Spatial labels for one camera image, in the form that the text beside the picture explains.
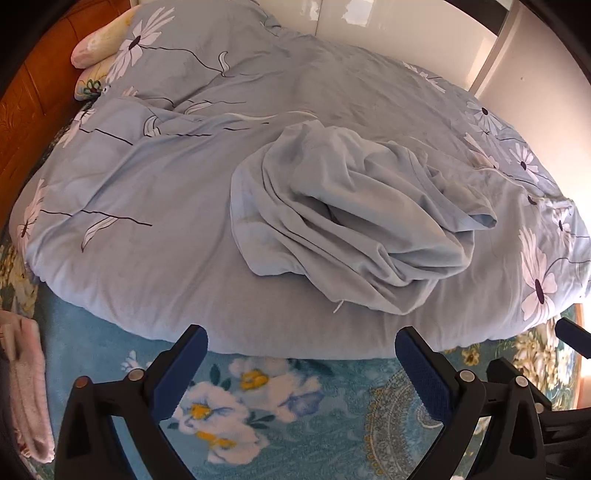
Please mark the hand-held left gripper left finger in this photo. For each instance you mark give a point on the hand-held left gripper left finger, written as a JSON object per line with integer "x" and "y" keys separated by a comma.
{"x": 180, "y": 369}

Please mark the light blue floral duvet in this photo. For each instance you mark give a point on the light blue floral duvet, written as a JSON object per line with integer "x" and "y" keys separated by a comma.
{"x": 184, "y": 184}

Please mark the glossy white wardrobe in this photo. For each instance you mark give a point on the glossy white wardrobe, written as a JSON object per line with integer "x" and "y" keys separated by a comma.
{"x": 415, "y": 27}

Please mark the yellow floral pillow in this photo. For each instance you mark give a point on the yellow floral pillow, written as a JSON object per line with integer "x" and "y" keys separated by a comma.
{"x": 90, "y": 85}

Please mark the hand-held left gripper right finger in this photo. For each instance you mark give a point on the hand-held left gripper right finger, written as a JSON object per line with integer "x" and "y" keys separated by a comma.
{"x": 425, "y": 374}

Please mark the pink white floral pillow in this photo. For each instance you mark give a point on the pink white floral pillow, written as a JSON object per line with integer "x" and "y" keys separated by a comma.
{"x": 92, "y": 46}

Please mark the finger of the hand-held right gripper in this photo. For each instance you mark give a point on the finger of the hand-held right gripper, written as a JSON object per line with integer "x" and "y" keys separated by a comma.
{"x": 565, "y": 443}
{"x": 575, "y": 336}

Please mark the teal floral fleece blanket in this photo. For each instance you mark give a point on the teal floral fleece blanket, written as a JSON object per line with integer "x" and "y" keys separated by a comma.
{"x": 286, "y": 443}

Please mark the pink white knitted cloth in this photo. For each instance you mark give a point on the pink white knitted cloth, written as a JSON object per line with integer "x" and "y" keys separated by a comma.
{"x": 27, "y": 392}

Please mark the light blue garment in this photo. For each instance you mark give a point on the light blue garment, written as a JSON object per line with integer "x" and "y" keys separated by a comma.
{"x": 346, "y": 221}

